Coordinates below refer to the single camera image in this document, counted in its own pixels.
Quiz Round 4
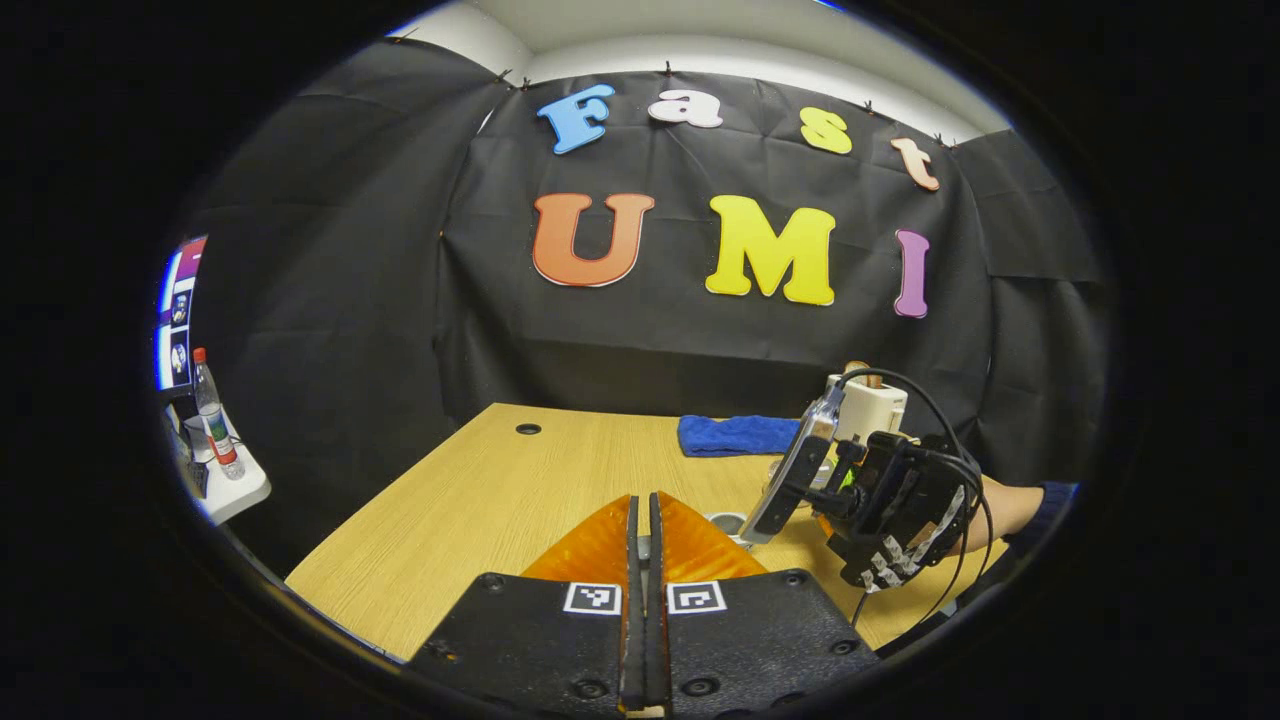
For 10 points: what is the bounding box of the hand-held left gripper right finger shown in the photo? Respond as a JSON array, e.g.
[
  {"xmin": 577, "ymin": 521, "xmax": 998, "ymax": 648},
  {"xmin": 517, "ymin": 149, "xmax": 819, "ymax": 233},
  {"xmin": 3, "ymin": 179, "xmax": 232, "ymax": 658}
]
[{"xmin": 647, "ymin": 490, "xmax": 881, "ymax": 716}]

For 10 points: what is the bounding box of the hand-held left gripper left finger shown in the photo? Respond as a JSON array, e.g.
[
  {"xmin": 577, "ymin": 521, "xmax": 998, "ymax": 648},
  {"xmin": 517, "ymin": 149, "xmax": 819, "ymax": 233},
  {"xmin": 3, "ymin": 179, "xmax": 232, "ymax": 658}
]
[{"xmin": 405, "ymin": 493, "xmax": 642, "ymax": 716}]

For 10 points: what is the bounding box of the green label water bottle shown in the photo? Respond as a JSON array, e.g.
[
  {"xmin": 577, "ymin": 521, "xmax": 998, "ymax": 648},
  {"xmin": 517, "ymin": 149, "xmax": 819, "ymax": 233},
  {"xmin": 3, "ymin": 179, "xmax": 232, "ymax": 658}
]
[{"xmin": 765, "ymin": 440, "xmax": 863, "ymax": 501}]

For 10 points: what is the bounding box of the red cap plastic bottle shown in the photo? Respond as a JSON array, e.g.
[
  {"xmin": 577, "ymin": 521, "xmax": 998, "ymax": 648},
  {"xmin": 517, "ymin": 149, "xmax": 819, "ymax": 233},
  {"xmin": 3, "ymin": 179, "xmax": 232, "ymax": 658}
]
[{"xmin": 192, "ymin": 347, "xmax": 246, "ymax": 481}]

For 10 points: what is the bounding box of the blue towel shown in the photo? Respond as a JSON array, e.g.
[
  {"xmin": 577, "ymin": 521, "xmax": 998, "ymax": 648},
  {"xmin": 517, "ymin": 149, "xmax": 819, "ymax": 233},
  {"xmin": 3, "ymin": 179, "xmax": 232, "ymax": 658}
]
[{"xmin": 677, "ymin": 414, "xmax": 803, "ymax": 459}]

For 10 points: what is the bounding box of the white toaster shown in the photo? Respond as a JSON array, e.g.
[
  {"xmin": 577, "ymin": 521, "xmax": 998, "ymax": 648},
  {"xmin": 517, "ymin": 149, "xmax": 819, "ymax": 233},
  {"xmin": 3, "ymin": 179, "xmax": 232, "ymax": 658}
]
[{"xmin": 825, "ymin": 375, "xmax": 909, "ymax": 446}]

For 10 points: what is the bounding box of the white side table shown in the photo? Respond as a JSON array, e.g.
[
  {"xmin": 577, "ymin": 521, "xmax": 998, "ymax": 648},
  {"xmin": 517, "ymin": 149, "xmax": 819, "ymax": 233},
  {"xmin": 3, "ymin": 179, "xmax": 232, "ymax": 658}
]
[{"xmin": 165, "ymin": 410, "xmax": 273, "ymax": 526}]

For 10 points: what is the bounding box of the black backdrop cloth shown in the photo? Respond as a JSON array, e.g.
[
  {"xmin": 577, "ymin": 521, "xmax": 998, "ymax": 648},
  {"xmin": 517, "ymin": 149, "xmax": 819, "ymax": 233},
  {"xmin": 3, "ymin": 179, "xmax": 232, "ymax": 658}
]
[{"xmin": 185, "ymin": 38, "xmax": 1116, "ymax": 576}]

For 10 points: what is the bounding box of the computer monitor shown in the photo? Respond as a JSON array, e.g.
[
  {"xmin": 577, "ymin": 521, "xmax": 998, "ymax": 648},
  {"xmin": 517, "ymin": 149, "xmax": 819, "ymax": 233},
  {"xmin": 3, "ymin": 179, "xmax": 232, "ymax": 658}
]
[{"xmin": 155, "ymin": 235, "xmax": 208, "ymax": 393}]

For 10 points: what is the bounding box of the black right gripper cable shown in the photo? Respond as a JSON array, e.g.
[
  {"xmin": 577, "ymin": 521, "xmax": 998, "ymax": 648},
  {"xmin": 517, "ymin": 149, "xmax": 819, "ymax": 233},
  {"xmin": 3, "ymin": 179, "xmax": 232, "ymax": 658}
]
[{"xmin": 838, "ymin": 367, "xmax": 993, "ymax": 633}]

